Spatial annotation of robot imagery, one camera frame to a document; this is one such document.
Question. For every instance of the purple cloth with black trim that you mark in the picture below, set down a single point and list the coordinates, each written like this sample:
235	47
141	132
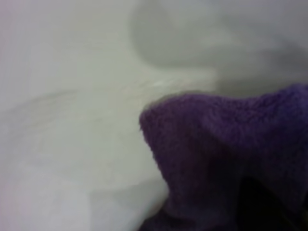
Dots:
216	144

